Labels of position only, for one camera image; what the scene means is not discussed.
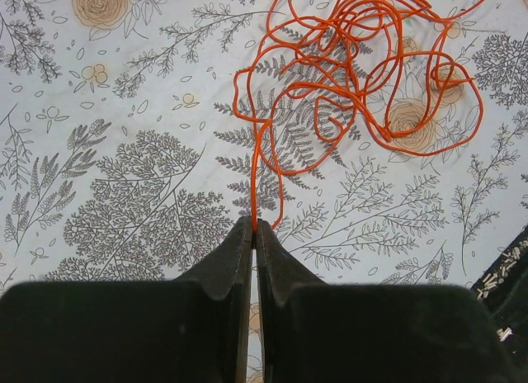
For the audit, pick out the floral table mat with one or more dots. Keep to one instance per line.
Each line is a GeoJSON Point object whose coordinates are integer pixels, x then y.
{"type": "Point", "coordinates": [383, 141]}

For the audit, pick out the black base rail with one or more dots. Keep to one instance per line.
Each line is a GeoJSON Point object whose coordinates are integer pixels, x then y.
{"type": "Point", "coordinates": [503, 290]}

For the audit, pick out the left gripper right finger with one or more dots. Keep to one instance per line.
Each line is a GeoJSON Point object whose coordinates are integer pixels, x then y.
{"type": "Point", "coordinates": [313, 331]}

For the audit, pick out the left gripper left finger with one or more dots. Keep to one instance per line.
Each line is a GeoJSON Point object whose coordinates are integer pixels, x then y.
{"type": "Point", "coordinates": [191, 329]}

